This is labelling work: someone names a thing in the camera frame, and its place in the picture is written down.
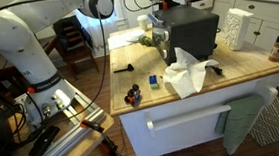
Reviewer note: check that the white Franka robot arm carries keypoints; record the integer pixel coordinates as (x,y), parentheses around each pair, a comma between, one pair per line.
(20,47)

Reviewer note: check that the black toaster oven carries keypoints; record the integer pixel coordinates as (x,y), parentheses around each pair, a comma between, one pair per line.
(193,33)

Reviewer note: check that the blue and green sponge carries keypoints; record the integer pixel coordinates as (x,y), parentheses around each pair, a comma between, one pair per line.
(153,82)

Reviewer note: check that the black spatula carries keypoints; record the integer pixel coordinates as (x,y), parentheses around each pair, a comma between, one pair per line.
(128,68)

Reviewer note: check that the toy with black wheels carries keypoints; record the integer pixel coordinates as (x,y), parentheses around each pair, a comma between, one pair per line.
(132,95)

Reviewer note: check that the green plush toy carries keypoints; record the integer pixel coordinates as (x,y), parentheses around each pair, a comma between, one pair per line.
(147,41)

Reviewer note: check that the stained white cloth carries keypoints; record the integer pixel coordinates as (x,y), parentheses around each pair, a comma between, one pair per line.
(118,42)

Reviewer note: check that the white plate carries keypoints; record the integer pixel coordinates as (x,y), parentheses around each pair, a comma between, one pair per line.
(135,35)

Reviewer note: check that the crumpled white paper towel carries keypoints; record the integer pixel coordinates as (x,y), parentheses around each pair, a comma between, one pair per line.
(186,77)

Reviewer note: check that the white cup with lid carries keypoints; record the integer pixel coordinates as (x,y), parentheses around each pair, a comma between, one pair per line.
(142,22)

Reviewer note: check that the white towel bar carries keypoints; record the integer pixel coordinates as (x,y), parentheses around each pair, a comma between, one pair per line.
(182,118)

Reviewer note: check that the wooden ladder-back chair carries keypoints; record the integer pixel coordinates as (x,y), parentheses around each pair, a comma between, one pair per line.
(77,52)

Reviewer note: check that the orange and black clamp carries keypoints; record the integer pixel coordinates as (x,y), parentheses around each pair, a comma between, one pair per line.
(99,134)

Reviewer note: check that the white kitchen island cabinet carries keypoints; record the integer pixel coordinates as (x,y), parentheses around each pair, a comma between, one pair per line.
(184,141)

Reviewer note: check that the wooden robot mounting board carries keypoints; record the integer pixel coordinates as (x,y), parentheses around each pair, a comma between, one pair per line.
(85,155)

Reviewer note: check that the open white drawer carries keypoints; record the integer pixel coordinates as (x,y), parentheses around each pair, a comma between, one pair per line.
(202,4)

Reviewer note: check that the white textured tissue box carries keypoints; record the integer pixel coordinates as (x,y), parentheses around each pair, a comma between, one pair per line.
(237,28)

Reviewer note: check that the green hanging towel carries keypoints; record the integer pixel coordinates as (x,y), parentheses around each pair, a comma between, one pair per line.
(241,123)

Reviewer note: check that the flat black device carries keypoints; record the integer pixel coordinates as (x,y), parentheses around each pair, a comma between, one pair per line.
(44,141)

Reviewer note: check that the white base cabinets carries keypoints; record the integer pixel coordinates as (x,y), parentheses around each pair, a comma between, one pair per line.
(269,24)

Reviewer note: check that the patterned grey rug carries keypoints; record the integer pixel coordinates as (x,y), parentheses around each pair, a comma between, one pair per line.
(277,124)

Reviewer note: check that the aluminium frame rail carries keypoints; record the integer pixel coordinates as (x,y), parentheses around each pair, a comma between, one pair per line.
(64,140)

